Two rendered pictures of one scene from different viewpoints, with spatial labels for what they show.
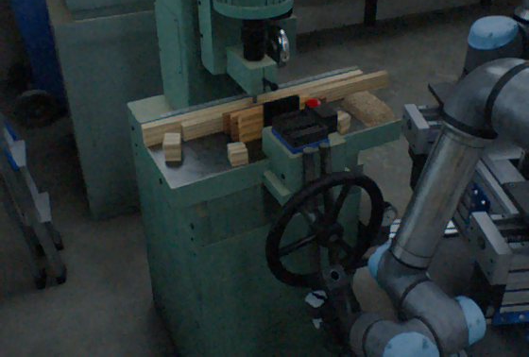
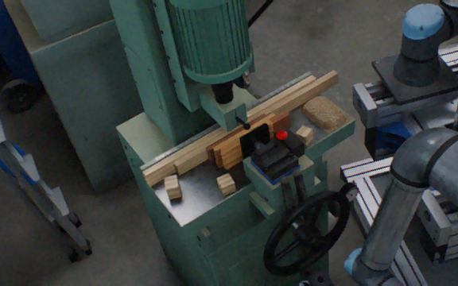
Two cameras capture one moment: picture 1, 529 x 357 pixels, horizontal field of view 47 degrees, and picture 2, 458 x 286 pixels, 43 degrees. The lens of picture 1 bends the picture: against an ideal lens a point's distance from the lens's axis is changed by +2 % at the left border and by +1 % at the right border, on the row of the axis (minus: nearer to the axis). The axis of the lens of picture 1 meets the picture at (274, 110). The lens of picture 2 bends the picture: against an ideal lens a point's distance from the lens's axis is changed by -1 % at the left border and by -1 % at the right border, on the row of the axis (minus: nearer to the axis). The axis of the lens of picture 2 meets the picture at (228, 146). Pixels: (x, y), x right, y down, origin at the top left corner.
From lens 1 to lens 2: 0.45 m
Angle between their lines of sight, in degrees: 16
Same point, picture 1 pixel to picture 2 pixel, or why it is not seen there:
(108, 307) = (131, 269)
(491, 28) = (421, 20)
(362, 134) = (324, 141)
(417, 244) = (380, 257)
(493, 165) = not seen: hidden behind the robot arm
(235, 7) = (205, 75)
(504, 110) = (438, 180)
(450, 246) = not seen: hidden behind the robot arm
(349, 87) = (306, 94)
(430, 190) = (387, 222)
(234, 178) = (227, 204)
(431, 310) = not seen: outside the picture
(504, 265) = (446, 233)
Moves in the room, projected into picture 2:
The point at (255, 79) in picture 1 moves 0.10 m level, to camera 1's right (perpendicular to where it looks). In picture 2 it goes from (230, 120) to (266, 114)
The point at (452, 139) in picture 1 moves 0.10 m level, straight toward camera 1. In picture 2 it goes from (400, 188) to (398, 227)
